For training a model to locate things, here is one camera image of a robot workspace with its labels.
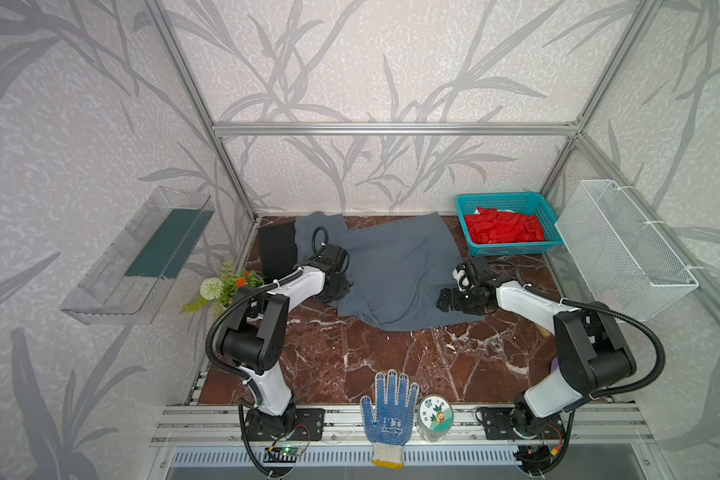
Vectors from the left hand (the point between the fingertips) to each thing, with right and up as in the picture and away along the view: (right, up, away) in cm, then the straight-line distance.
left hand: (344, 283), depth 96 cm
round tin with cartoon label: (+24, -27, -28) cm, 46 cm away
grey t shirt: (+18, +4, +10) cm, 21 cm away
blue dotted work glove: (+14, -33, -23) cm, 42 cm away
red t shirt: (+52, +19, +13) cm, 57 cm away
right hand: (+34, -4, -2) cm, 34 cm away
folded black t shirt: (-25, +10, +11) cm, 30 cm away
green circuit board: (-11, -37, -25) cm, 46 cm away
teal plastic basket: (+73, +28, +19) cm, 80 cm away
